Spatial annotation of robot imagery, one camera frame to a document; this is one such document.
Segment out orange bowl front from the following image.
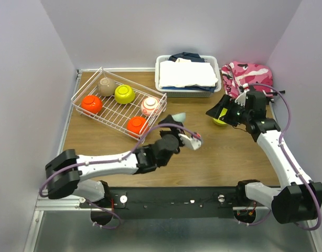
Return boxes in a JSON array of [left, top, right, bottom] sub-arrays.
[[126, 116, 149, 139]]

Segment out white bowl orange pattern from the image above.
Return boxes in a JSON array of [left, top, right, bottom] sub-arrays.
[[141, 97, 160, 116]]

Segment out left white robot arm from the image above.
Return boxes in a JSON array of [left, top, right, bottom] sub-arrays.
[[42, 113, 186, 200]]

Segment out lime green bowl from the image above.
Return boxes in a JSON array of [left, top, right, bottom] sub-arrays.
[[114, 85, 135, 104], [213, 118, 227, 126]]

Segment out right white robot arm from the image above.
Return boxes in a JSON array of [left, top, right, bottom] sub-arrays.
[[206, 90, 322, 230]]

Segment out pale blue bowl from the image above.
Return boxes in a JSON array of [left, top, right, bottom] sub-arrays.
[[172, 112, 186, 123]]

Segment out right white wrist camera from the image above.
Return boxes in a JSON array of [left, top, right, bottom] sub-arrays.
[[235, 83, 250, 107]]

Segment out beige bowl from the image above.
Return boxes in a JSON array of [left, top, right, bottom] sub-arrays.
[[97, 77, 117, 97]]

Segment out dark blue clothes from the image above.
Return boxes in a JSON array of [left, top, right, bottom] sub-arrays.
[[168, 52, 205, 62]]

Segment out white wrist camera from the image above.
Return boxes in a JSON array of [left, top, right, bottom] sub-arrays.
[[179, 134, 202, 151], [235, 83, 250, 107]]

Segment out white folded cloth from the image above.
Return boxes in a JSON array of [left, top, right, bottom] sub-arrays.
[[158, 60, 218, 88]]

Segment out aluminium table frame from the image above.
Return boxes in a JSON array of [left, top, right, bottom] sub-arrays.
[[23, 67, 319, 252]]

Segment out pink camouflage garment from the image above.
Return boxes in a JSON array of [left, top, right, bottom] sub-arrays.
[[221, 61, 277, 103]]

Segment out orange bowl back left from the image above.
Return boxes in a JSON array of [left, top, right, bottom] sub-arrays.
[[81, 95, 103, 114]]

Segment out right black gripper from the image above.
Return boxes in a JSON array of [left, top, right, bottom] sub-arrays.
[[206, 93, 252, 127]]

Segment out white plastic laundry basket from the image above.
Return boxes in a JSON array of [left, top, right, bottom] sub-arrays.
[[155, 55, 222, 98]]

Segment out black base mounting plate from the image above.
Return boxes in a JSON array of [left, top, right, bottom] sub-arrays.
[[95, 186, 253, 219]]

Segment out white wire dish rack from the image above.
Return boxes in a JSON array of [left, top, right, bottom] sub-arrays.
[[71, 67, 167, 140]]

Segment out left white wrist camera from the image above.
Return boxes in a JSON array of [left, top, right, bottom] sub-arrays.
[[179, 134, 202, 151]]

